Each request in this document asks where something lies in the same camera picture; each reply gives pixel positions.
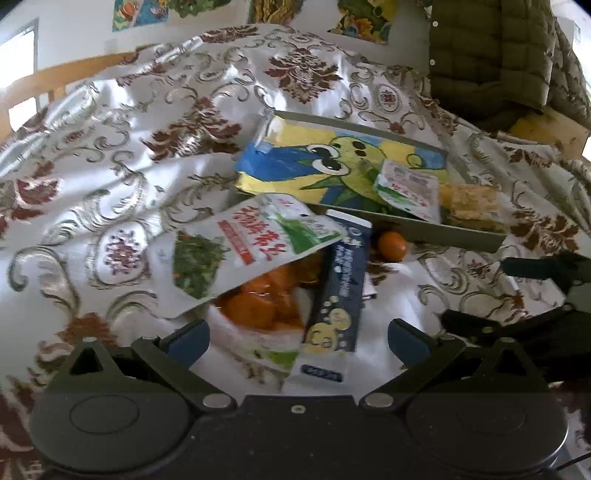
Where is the bag of orange snacks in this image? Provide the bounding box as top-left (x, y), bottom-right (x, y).
top-left (205, 252), bottom-right (322, 374)

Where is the seaweed snack bag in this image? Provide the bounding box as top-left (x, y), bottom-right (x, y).
top-left (145, 193), bottom-right (345, 318)

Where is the dark blue milk carton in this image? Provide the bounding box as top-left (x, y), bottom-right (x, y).
top-left (283, 209), bottom-right (372, 395)

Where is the orange mandarin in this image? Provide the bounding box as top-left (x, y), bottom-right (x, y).
top-left (378, 231), bottom-right (408, 262)

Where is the white green stick snack pack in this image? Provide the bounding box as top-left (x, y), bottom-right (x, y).
top-left (374, 159), bottom-right (441, 224)

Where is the rice cracker pack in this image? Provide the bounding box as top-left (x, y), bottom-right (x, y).
top-left (439, 184), bottom-right (507, 234)

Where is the grey tray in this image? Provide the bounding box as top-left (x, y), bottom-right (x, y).
top-left (234, 110), bottom-right (509, 254)

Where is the floral patterned bedspread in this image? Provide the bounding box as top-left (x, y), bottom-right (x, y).
top-left (0, 22), bottom-right (591, 480)

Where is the frog painting paper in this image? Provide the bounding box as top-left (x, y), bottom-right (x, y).
top-left (236, 112), bottom-right (450, 215)

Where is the olive puffer jacket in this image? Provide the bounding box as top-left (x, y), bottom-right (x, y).
top-left (429, 0), bottom-right (590, 131)

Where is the dark swirl painting poster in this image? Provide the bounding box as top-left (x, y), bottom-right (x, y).
top-left (247, 0), bottom-right (398, 45)

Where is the window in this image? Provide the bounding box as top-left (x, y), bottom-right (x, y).
top-left (1, 19), bottom-right (39, 131)

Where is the anime girl poster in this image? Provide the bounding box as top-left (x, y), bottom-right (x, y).
top-left (112, 0), bottom-right (168, 32)

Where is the blond boy poster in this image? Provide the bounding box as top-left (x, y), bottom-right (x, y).
top-left (167, 0), bottom-right (230, 18)

